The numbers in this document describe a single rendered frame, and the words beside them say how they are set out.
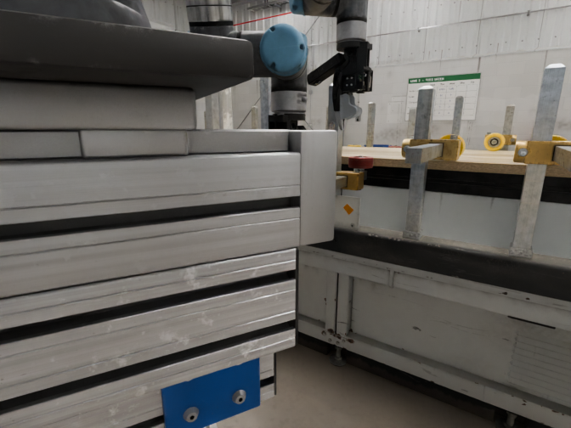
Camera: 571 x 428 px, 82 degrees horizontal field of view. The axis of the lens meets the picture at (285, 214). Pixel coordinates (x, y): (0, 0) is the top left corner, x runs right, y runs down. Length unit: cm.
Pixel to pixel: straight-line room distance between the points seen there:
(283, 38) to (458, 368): 123
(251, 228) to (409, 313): 116
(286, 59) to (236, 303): 43
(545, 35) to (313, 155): 808
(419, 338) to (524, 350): 32
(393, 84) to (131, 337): 839
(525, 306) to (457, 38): 761
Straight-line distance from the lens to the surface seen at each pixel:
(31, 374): 26
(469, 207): 117
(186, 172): 22
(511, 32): 831
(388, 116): 848
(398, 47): 866
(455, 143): 92
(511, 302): 104
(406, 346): 144
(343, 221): 103
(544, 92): 93
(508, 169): 113
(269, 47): 60
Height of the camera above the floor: 99
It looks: 14 degrees down
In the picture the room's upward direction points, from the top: straight up
